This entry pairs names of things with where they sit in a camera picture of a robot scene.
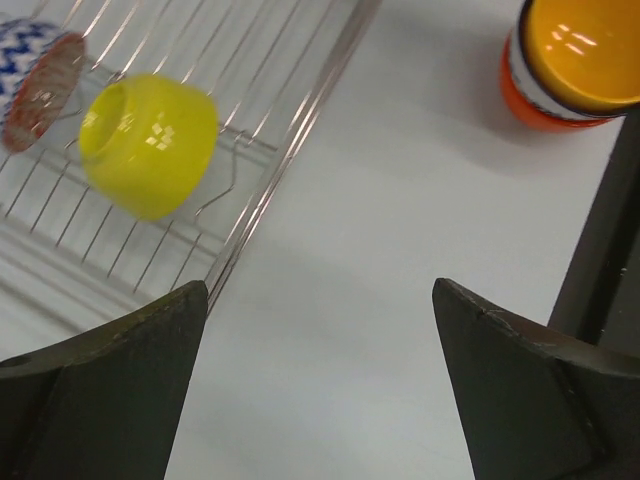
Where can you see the red patterned blue zigzag bowl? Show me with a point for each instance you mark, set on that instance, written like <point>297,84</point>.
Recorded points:
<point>41,64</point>

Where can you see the yellow green bowl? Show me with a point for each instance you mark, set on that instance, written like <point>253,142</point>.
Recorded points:
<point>146,142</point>

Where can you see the blue white floral bowl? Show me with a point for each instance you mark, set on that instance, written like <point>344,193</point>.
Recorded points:
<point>528,85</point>

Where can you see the orange bottom bowl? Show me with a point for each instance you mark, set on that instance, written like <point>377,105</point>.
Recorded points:
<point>530,115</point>

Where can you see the orange yellow bowl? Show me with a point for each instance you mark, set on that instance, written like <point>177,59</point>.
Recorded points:
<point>586,53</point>

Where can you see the metal wire dish rack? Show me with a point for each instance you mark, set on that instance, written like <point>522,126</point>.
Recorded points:
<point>70,259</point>

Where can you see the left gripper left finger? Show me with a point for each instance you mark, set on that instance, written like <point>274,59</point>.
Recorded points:
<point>104,404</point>

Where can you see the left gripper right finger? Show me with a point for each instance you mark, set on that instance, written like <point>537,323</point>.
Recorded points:
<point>535,403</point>

